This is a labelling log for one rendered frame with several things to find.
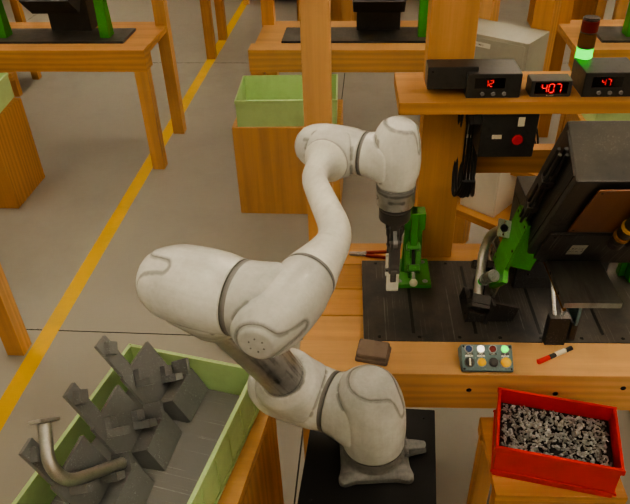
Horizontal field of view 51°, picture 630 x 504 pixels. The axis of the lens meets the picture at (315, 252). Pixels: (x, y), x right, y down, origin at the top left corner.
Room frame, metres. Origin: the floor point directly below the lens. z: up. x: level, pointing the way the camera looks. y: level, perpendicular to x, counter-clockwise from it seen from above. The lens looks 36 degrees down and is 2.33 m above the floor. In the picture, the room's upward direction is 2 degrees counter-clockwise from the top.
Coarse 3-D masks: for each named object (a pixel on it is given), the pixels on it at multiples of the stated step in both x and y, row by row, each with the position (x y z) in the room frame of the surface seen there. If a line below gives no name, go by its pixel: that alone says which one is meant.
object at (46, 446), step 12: (36, 420) 0.97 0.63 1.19; (48, 420) 0.98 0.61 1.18; (48, 432) 0.96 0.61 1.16; (48, 444) 0.94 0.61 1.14; (48, 456) 0.92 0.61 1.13; (48, 468) 0.91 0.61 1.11; (60, 468) 0.92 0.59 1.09; (96, 468) 0.97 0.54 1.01; (108, 468) 0.99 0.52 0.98; (120, 468) 1.01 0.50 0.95; (60, 480) 0.90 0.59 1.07; (72, 480) 0.91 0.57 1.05; (84, 480) 0.93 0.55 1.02
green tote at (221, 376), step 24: (168, 360) 1.40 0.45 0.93; (192, 360) 1.38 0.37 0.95; (216, 360) 1.37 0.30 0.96; (120, 384) 1.36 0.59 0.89; (216, 384) 1.36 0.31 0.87; (240, 384) 1.34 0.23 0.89; (240, 408) 1.20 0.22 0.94; (72, 432) 1.14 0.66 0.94; (240, 432) 1.19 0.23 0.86; (216, 456) 1.04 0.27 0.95; (216, 480) 1.03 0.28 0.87
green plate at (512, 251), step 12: (516, 216) 1.65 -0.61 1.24; (516, 228) 1.61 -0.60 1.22; (528, 228) 1.55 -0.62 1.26; (504, 240) 1.65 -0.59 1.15; (516, 240) 1.58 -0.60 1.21; (504, 252) 1.61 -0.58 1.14; (516, 252) 1.56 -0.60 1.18; (504, 264) 1.58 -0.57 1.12; (516, 264) 1.57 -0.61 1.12; (528, 264) 1.57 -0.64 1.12
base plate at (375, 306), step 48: (384, 288) 1.75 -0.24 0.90; (432, 288) 1.74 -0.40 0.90; (528, 288) 1.72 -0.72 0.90; (624, 288) 1.70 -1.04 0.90; (384, 336) 1.51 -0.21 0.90; (432, 336) 1.50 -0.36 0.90; (480, 336) 1.49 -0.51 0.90; (528, 336) 1.49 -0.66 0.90; (576, 336) 1.48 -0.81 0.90; (624, 336) 1.47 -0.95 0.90
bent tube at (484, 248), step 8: (504, 224) 1.66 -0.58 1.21; (488, 232) 1.71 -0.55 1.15; (496, 232) 1.66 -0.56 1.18; (504, 232) 1.66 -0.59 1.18; (488, 240) 1.70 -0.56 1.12; (480, 248) 1.71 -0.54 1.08; (488, 248) 1.70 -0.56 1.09; (480, 256) 1.69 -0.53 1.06; (480, 264) 1.67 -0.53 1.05; (480, 272) 1.65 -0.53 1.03; (480, 288) 1.61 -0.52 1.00
